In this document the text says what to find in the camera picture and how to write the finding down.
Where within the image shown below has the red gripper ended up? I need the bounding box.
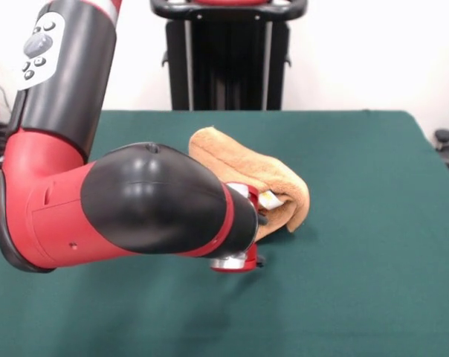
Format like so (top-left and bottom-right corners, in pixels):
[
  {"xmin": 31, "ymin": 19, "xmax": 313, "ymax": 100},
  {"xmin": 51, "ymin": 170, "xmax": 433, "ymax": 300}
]
[{"xmin": 211, "ymin": 184, "xmax": 270, "ymax": 275}]

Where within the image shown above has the orange terry towel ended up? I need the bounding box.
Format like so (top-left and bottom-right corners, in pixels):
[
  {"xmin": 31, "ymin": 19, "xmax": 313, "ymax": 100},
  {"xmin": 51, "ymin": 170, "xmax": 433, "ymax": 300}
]
[{"xmin": 188, "ymin": 126, "xmax": 311, "ymax": 242}]

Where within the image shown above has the dark green table cloth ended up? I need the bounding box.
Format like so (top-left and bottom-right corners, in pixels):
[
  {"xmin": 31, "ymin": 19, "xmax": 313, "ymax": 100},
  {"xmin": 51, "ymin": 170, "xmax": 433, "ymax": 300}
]
[{"xmin": 0, "ymin": 109, "xmax": 449, "ymax": 357}]

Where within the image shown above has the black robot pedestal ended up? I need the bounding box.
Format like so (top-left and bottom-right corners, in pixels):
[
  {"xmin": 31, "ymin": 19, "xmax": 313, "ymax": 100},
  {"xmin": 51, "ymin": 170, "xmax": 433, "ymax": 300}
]
[{"xmin": 149, "ymin": 0, "xmax": 307, "ymax": 112}]

